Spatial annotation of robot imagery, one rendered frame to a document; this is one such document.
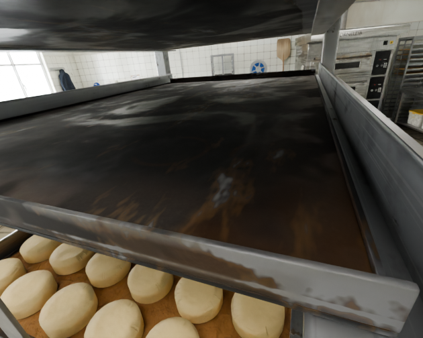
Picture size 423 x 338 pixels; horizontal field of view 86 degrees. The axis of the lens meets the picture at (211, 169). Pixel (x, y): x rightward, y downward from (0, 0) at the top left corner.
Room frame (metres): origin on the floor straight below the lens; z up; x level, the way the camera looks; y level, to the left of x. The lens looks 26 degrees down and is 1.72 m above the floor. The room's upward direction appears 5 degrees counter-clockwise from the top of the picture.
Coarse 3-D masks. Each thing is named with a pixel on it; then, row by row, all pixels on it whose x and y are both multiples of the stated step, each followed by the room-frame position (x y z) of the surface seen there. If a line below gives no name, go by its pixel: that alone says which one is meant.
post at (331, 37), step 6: (336, 24) 0.56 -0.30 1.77; (330, 30) 0.57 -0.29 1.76; (336, 30) 0.56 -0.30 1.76; (324, 36) 0.57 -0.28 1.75; (330, 36) 0.57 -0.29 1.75; (336, 36) 0.56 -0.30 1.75; (324, 42) 0.57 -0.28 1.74; (330, 42) 0.57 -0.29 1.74; (336, 42) 0.56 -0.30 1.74; (324, 48) 0.57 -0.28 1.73; (330, 48) 0.57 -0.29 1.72; (336, 48) 0.56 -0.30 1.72; (324, 54) 0.57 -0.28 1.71; (330, 54) 0.56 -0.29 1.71; (324, 60) 0.57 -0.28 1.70; (330, 60) 0.56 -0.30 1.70; (330, 66) 0.56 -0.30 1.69
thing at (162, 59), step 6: (156, 54) 0.74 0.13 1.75; (162, 54) 0.74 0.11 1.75; (168, 54) 0.76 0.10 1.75; (156, 60) 0.75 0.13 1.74; (162, 60) 0.74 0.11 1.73; (168, 60) 0.76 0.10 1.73; (156, 66) 0.75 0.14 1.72; (162, 66) 0.74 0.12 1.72; (168, 66) 0.75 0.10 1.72; (162, 72) 0.74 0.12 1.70; (168, 72) 0.75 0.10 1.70
